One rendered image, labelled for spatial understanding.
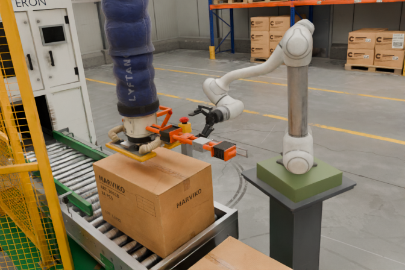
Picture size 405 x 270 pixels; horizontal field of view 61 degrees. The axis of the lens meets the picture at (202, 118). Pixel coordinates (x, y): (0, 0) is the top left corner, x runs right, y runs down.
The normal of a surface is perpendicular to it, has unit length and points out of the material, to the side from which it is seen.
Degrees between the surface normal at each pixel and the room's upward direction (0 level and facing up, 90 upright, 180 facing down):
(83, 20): 90
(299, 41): 86
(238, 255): 0
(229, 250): 0
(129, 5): 73
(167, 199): 90
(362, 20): 90
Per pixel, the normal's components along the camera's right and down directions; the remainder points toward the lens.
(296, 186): -0.04, -0.93
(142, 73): 0.45, -0.07
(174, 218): 0.74, 0.18
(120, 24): -0.06, 0.07
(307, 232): 0.46, 0.26
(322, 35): -0.67, 0.29
